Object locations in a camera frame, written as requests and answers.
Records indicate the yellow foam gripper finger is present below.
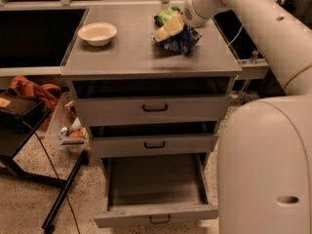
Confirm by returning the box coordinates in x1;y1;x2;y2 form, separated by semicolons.
154;12;184;42

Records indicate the blue chip bag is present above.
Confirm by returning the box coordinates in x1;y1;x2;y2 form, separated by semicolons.
154;26;202;55

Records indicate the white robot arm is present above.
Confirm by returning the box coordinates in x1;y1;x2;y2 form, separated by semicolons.
183;0;312;234

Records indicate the green chip bag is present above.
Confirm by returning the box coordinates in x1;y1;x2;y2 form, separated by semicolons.
154;7;180;26

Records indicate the grey drawer cabinet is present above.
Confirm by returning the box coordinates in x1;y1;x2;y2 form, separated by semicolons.
59;3;243;229

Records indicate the top grey drawer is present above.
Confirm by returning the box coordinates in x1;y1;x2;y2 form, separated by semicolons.
74;96;230;127

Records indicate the grey drawer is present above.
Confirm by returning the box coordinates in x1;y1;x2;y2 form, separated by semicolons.
95;154;218;228
74;96;230;127
92;134;218;158

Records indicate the middle grey drawer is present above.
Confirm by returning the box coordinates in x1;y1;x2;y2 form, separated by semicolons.
92;134;218;158

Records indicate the bottom grey drawer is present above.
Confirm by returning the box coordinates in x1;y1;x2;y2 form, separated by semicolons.
95;154;218;228

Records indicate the white bowl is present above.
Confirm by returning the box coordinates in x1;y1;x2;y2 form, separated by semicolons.
78;22;117;47

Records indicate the metal pole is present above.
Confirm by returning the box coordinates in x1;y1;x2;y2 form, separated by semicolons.
238;50;260;103

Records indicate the orange jacket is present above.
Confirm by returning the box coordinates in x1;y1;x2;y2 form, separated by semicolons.
2;76;62;111

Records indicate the clear plastic bin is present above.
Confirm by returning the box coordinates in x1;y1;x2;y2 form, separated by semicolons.
45;92;90;153

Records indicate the white power cable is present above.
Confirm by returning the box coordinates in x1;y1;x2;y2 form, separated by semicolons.
227;24;244;47

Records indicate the black cable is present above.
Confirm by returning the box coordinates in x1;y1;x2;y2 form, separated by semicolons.
20;120;81;234

